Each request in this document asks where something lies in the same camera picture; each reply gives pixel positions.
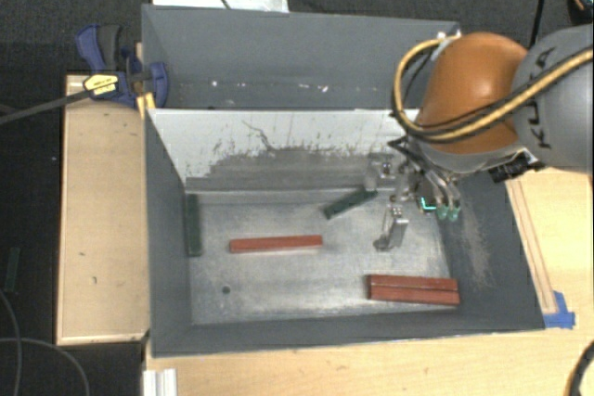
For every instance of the grey metal bin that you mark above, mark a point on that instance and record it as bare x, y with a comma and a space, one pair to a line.
297, 292

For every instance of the dark green flat block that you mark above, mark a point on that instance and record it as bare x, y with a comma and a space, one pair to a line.
349, 204
193, 227

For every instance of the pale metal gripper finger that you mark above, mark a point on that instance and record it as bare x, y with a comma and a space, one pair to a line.
393, 232
379, 174

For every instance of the black cylinder on white bracket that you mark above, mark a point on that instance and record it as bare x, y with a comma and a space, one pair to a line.
510, 169

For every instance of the pale wood board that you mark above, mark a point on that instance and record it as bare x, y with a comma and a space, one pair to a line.
102, 218

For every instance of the red-brown flat block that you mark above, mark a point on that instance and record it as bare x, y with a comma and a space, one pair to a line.
415, 296
410, 281
276, 244

